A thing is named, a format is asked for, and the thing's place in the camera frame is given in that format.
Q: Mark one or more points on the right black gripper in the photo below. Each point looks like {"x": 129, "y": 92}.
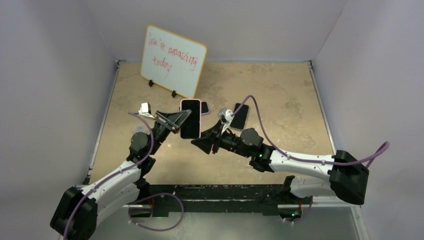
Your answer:
{"x": 213, "y": 138}

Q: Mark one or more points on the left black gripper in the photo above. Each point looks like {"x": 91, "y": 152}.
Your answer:
{"x": 174, "y": 121}

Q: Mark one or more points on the pink phone case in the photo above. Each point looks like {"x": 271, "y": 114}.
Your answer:
{"x": 200, "y": 112}

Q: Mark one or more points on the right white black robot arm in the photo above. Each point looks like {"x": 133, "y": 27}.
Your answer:
{"x": 340, "y": 175}

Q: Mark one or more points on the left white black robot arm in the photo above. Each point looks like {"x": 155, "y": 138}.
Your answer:
{"x": 81, "y": 210}

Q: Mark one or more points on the phone in clear case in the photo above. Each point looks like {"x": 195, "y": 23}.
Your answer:
{"x": 205, "y": 109}

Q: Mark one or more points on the black phone on table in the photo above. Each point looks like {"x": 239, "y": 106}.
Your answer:
{"x": 240, "y": 118}

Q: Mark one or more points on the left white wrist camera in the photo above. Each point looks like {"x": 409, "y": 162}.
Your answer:
{"x": 145, "y": 110}

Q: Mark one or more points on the white whiteboard with yellow frame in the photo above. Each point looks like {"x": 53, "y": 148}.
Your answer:
{"x": 172, "y": 61}

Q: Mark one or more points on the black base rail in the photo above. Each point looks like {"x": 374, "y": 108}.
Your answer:
{"x": 263, "y": 199}

